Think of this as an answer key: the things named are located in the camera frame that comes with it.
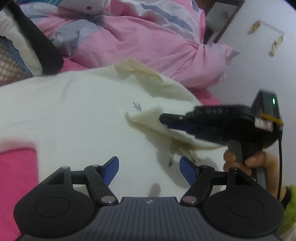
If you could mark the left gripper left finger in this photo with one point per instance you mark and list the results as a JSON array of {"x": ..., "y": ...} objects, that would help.
[{"x": 66, "y": 201}]

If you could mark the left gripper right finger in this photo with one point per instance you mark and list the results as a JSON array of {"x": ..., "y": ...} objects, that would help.
[{"x": 231, "y": 202}]

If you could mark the cream white fleece sweater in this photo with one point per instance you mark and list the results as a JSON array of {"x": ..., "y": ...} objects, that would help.
[{"x": 104, "y": 129}]

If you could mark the stack of folded clothes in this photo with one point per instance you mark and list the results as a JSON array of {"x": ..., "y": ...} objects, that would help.
[{"x": 18, "y": 58}]

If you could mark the person's right hand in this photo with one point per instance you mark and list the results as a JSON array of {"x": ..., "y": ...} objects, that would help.
[{"x": 264, "y": 160}]

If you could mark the right green fuzzy sleeve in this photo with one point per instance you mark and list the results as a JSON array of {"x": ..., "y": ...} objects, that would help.
[{"x": 287, "y": 228}]

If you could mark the pink floral bed blanket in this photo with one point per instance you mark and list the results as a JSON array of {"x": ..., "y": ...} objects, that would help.
[{"x": 18, "y": 180}]

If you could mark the pink patterned duvet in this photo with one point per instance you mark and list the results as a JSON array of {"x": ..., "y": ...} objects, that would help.
[{"x": 166, "y": 36}]

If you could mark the black folded garment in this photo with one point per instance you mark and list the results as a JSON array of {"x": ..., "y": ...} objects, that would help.
[{"x": 49, "y": 56}]

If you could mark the dark wooden door frame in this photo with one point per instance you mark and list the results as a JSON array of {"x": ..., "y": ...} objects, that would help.
[{"x": 218, "y": 15}]

